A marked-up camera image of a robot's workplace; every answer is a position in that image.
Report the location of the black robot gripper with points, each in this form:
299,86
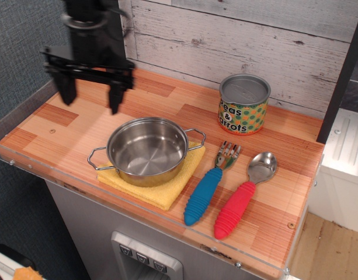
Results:
84,58

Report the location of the red handled metal spoon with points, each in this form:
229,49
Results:
261,168

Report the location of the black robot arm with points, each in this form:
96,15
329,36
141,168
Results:
83,15

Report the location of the stainless steel pot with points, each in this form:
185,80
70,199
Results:
148,151

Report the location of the yellow folded cloth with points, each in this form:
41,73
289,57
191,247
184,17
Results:
161,196

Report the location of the grey toy fridge cabinet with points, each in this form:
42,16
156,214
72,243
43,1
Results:
91,224

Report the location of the peas and carrots can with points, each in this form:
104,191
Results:
243,104

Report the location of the silver ice dispenser panel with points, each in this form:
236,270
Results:
136,260

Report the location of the orange object bottom left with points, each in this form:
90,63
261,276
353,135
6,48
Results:
26,273

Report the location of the white toy sink unit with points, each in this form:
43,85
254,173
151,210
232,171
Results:
334,194

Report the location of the dark left shelf post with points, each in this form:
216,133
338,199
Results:
113,37

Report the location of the dark shelf post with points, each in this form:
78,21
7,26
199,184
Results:
113,37
340,88

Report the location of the blue handled metal fork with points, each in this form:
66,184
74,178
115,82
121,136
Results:
201,197

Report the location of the dark right shelf post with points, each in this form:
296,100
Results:
340,88

